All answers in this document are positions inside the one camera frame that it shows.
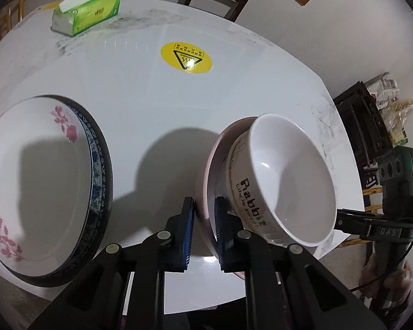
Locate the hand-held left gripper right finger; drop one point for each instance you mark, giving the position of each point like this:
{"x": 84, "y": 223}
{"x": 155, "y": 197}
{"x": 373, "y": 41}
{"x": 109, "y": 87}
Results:
{"x": 222, "y": 235}

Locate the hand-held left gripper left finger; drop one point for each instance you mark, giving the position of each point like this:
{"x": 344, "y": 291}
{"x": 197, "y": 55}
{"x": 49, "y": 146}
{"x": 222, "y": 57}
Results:
{"x": 187, "y": 237}

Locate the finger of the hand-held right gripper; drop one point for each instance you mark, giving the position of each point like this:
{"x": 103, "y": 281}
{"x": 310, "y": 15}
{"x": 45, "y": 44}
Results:
{"x": 352, "y": 221}

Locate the pink bowl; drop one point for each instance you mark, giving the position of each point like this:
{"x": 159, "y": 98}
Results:
{"x": 217, "y": 165}

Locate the white bowl with black lettering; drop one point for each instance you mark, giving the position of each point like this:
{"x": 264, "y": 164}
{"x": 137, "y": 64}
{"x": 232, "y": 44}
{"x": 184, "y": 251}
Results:
{"x": 289, "y": 178}

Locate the blue floral plate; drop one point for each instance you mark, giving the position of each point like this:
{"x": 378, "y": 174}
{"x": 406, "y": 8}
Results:
{"x": 99, "y": 178}

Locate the white plate with pink flowers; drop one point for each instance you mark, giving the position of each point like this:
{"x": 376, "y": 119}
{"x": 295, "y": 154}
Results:
{"x": 38, "y": 178}

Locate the person's right hand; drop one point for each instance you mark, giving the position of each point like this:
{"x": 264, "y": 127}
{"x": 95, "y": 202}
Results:
{"x": 397, "y": 285}

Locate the dark crate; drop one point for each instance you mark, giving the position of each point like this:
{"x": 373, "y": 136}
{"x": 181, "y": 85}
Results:
{"x": 361, "y": 123}

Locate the printed bags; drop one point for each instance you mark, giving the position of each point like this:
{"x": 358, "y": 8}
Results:
{"x": 394, "y": 106}

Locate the round yellow warning sticker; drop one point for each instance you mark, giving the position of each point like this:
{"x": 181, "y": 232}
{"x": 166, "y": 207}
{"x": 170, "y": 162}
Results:
{"x": 186, "y": 57}

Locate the green tissue pack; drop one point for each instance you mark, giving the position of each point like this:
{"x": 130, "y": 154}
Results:
{"x": 89, "y": 12}

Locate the light wooden chair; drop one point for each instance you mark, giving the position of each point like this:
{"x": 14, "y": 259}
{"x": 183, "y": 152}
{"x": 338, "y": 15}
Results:
{"x": 7, "y": 17}

